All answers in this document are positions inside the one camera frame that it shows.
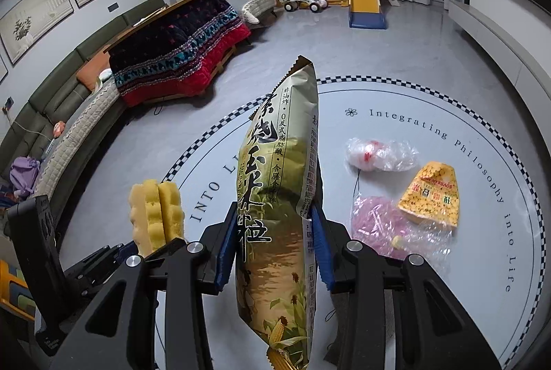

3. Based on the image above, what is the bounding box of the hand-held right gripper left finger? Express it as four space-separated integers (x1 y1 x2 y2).
54 219 242 370

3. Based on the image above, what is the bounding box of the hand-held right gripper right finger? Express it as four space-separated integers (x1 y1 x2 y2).
308 204 502 370

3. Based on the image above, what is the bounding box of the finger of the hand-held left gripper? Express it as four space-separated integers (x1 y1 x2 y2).
64 243 141 297

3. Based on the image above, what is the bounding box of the yellow sponge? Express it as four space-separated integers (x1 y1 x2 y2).
129 179 187 256

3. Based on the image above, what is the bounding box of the gold corn snack packet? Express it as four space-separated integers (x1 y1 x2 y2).
235 55 321 370

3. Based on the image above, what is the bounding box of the yellow green box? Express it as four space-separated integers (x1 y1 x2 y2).
0 260 35 321

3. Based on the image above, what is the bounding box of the pink plastic bag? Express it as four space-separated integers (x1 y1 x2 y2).
351 194 414 261

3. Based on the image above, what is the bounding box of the purple cloth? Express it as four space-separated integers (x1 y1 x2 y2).
9 156 41 198

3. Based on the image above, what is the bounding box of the white red plastic wrapper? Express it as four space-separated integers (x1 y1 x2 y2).
344 137 419 173

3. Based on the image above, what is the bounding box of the yellow paper packet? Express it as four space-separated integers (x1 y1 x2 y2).
397 161 461 228

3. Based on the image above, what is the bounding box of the green sofa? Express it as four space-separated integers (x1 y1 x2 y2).
0 0 166 207

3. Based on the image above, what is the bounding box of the wooden low table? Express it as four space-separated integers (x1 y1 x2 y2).
105 0 242 95

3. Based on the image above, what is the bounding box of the orange cushion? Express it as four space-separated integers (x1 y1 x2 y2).
76 51 113 91

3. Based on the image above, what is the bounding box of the table with patterned quilt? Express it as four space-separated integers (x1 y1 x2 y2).
107 0 252 108

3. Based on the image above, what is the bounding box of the large framed picture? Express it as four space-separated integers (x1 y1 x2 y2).
0 0 75 66

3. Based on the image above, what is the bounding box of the white quilted cushion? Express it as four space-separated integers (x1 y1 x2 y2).
241 0 278 26

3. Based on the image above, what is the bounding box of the white television cabinet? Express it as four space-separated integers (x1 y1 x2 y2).
448 0 551 104

